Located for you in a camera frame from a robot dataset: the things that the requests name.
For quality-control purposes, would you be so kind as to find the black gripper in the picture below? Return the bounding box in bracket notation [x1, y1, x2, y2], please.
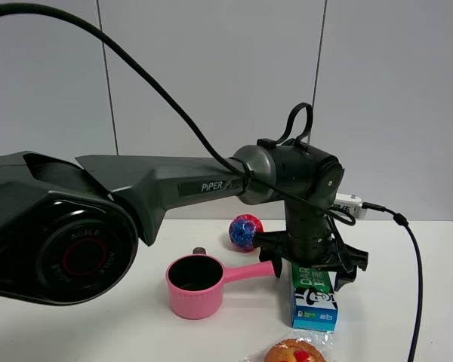
[255, 205, 368, 292]

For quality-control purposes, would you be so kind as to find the Darlie toothpaste box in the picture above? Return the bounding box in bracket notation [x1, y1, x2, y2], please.
[290, 264, 338, 333]

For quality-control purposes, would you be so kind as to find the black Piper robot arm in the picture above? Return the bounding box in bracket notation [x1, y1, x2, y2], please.
[0, 139, 368, 305]

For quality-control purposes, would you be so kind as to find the red blue spotted ball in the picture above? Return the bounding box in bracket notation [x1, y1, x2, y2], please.
[229, 214, 263, 252]

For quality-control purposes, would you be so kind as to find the wrapped pastry with red topping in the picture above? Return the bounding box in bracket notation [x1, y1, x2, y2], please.
[240, 330, 335, 362]

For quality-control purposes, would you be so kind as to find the small grey metal cap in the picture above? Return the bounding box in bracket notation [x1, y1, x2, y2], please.
[192, 247, 207, 256]

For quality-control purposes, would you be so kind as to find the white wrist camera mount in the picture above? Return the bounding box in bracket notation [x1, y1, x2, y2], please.
[332, 193, 367, 219]

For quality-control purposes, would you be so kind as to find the pink saucepan with handle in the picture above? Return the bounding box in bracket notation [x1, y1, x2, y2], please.
[165, 254, 275, 320]

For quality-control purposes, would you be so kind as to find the black braided cable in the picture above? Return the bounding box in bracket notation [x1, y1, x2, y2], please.
[0, 2, 424, 362]

